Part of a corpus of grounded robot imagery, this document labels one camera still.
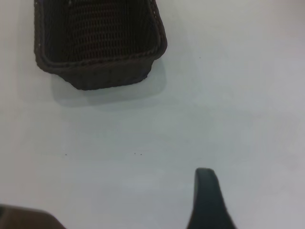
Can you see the dark brown woven basket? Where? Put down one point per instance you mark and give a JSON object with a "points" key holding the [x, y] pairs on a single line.
{"points": [[100, 35]]}

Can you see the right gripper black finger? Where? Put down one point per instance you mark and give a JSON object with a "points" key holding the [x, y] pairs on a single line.
{"points": [[209, 205]]}

